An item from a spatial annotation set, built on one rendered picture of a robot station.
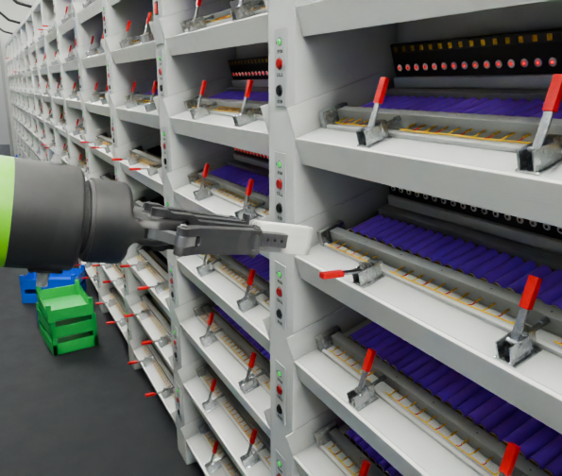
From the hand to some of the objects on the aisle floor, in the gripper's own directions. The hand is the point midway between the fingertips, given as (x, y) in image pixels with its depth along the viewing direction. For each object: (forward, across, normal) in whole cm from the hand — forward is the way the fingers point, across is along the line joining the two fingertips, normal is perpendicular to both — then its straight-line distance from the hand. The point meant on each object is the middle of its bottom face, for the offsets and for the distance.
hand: (281, 238), depth 60 cm
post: (+49, -35, -94) cm, 111 cm away
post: (+49, -105, -94) cm, 149 cm away
